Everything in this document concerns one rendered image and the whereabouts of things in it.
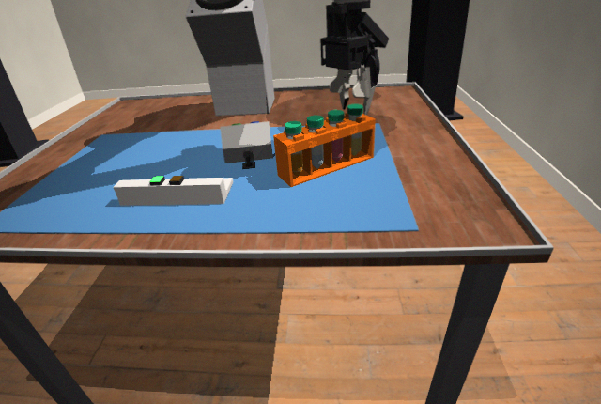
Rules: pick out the orange test tube rack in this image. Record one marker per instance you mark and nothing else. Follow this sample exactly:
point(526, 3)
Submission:
point(304, 141)

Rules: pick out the green round cap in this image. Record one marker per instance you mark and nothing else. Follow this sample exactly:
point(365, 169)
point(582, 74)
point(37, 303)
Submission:
point(315, 121)
point(293, 127)
point(335, 115)
point(355, 109)

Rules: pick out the blue flat mat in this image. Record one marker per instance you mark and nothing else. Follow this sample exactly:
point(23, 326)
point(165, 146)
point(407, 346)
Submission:
point(78, 197)

